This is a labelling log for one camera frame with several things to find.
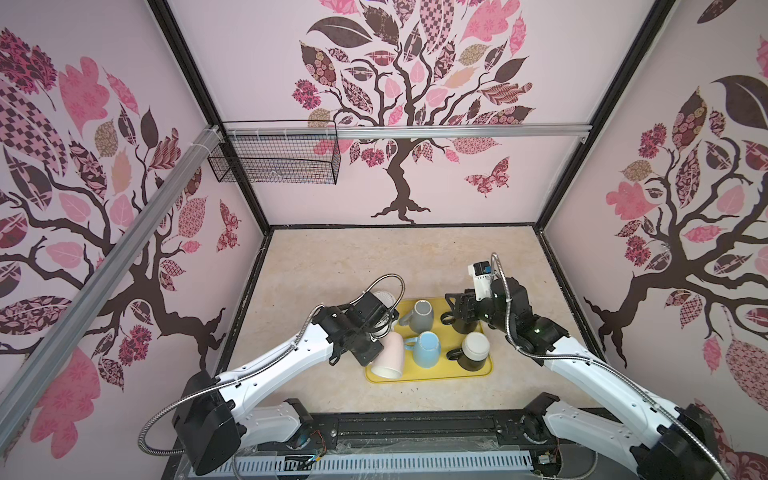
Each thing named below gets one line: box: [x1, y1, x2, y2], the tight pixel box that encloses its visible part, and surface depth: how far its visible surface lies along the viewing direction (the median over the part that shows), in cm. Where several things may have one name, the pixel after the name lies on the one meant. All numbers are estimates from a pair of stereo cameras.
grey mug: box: [399, 299, 434, 334], surface depth 88 cm
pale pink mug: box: [371, 332, 405, 379], surface depth 75 cm
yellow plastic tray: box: [365, 298, 493, 383], surface depth 86 cm
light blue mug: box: [404, 331, 441, 369], surface depth 81 cm
